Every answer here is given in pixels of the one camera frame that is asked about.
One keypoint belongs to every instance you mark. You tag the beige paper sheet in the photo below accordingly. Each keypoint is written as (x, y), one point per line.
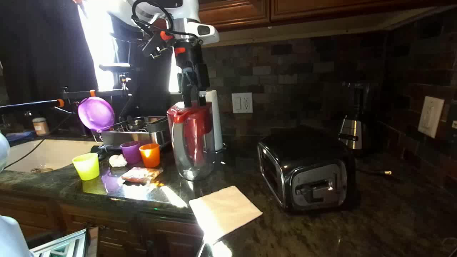
(223, 211)

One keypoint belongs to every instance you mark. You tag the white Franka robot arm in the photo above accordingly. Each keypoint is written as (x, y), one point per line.
(190, 11)

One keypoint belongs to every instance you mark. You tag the brown wooden wall cabinet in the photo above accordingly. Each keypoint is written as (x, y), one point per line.
(304, 8)

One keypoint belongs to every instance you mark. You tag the metal wall plate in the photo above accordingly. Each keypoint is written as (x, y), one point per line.
(454, 124)

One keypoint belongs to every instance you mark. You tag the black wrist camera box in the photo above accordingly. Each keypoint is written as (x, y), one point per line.
(154, 47)

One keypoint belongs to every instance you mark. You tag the pale blue rounded object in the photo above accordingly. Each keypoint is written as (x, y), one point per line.
(3, 151)
(10, 237)

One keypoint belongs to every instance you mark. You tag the metal dish rack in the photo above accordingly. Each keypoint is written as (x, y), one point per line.
(143, 131)

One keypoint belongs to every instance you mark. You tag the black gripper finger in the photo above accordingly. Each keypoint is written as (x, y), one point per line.
(186, 94)
(194, 94)

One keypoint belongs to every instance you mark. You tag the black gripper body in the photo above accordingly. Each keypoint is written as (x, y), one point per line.
(191, 58)

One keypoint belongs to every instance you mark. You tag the black chrome two-slot toaster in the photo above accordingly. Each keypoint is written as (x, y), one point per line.
(304, 168)

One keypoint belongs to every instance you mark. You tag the small white round object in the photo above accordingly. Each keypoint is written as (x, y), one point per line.
(117, 159)

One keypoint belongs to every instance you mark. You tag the brown flat food piece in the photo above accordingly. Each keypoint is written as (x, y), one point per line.
(140, 174)

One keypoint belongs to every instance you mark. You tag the orange plastic cup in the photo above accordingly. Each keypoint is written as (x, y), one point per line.
(150, 154)

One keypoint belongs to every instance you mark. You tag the small white wall outlet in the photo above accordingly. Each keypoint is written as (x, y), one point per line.
(241, 101)

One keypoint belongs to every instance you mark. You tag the small white jar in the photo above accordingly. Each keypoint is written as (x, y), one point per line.
(40, 125)

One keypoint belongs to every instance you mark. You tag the black pole with orange tip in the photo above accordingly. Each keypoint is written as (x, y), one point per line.
(33, 102)

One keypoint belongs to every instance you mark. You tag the purple plastic cup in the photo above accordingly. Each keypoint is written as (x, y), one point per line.
(130, 152)

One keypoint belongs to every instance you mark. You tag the green plastic cup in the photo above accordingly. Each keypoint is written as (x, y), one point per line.
(86, 165)

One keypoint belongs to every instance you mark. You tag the large white wall outlet plate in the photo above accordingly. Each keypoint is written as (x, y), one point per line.
(430, 115)

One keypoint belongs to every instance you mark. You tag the purple plastic plate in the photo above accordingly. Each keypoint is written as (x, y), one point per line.
(96, 112)

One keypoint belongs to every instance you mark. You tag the bright lit window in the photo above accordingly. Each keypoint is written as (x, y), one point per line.
(97, 42)

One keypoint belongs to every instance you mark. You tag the kitchen sink basin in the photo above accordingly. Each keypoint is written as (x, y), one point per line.
(47, 154)

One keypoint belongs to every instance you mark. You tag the brown wooden base cabinet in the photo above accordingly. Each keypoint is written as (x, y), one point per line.
(119, 228)

